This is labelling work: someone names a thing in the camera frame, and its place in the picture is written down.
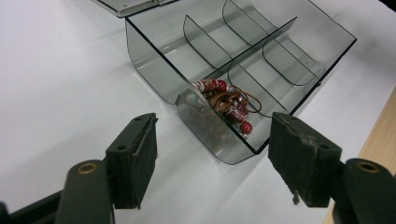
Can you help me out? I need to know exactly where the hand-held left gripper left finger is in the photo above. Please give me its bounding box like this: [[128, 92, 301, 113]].
[[105, 112, 159, 210]]

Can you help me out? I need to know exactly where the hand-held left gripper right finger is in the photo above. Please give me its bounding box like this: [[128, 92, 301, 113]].
[[267, 112, 344, 209]]

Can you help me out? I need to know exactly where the red beaded cord bracelet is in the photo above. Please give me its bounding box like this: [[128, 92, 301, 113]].
[[185, 77, 263, 140]]

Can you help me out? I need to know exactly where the smoky clear compartment box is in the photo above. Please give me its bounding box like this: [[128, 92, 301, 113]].
[[91, 0, 358, 166]]

